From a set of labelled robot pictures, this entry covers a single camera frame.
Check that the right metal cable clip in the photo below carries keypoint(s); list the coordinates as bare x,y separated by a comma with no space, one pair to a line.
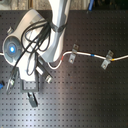
107,60

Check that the metal cable clip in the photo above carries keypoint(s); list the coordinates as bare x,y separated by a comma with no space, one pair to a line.
73,53
107,60

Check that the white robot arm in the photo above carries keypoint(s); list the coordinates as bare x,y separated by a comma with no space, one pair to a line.
35,41

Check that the metal clip at left edge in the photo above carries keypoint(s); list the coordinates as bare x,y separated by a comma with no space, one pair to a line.
12,80

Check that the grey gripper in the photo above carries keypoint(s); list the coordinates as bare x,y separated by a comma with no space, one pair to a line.
29,86

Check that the left metal cable clip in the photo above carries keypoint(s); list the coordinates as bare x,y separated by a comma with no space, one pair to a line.
73,53

